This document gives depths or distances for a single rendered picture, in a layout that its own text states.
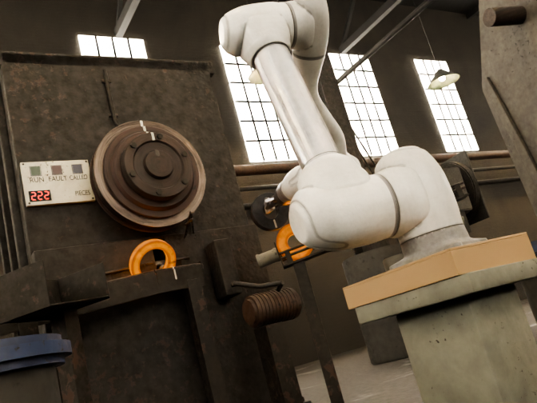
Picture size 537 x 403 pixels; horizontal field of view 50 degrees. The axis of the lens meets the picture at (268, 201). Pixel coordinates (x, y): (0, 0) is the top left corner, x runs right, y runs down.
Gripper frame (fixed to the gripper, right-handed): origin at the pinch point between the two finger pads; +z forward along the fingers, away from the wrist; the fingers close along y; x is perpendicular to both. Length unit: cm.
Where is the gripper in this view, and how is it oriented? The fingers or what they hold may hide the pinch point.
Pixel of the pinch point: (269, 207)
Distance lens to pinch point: 227.4
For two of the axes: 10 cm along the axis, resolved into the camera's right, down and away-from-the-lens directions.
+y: 9.2, -1.5, 3.7
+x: -2.4, -9.5, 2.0
